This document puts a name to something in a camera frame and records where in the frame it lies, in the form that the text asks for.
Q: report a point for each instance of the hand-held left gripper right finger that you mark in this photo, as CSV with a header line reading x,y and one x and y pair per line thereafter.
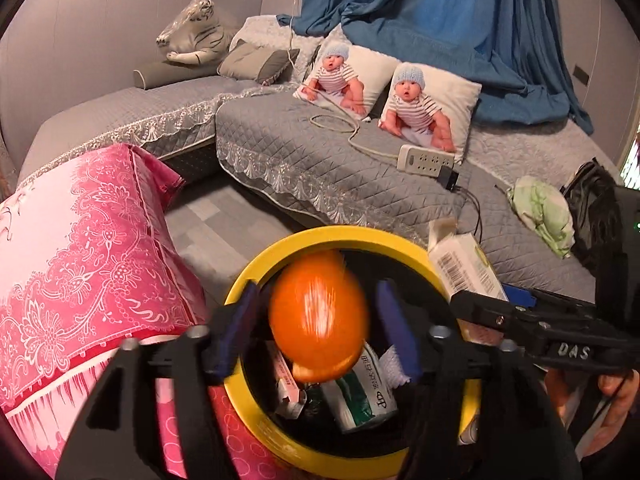
x,y
397,330

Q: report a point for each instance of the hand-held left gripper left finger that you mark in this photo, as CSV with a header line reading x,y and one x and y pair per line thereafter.
x,y
235,330

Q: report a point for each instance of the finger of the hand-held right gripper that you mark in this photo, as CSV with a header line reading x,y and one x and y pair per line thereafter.
x,y
480,310
550,305

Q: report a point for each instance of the white box yellow-green print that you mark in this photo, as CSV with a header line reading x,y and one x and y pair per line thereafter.
x,y
465,265

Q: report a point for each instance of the green and white box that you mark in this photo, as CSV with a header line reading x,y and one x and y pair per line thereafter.
x,y
365,390

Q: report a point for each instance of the pink box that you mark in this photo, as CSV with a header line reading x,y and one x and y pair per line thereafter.
x,y
285,380

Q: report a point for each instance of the orange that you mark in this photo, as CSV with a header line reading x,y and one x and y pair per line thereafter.
x,y
302,372
320,315

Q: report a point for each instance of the yellow-rimmed black bin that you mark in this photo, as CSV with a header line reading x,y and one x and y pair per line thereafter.
x,y
300,242

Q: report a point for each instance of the person's right hand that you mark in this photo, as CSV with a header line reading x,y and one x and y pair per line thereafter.
x,y
617,387

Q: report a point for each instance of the black shiny bag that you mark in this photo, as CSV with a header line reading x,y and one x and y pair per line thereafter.
x,y
585,210

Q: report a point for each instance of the light green crumpled cloth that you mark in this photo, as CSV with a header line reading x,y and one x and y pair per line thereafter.
x,y
545,210

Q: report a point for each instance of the black plug adapter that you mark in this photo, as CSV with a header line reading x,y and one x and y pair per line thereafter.
x,y
450,180

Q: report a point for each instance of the white power strip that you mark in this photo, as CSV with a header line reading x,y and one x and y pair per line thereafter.
x,y
425,160

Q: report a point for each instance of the pink floral blanket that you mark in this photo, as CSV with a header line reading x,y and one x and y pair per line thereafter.
x,y
75,260

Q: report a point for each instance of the baby print pillow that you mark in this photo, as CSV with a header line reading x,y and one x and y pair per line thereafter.
x,y
340,80
425,105

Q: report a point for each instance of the grey quilted sofa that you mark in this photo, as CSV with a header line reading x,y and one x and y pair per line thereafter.
x,y
300,125

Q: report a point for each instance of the grey bolster pillow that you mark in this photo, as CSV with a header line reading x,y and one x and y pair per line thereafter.
x,y
160,72

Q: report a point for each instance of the grey square cushion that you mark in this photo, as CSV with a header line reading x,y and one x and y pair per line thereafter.
x,y
250,60

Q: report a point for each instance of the blue curtain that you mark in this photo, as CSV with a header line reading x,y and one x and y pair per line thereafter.
x,y
440,25

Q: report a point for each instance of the white tiger plush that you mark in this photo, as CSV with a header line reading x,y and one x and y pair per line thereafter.
x,y
195,35

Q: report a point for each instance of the dark wall socket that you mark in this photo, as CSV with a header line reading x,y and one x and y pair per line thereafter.
x,y
580,74

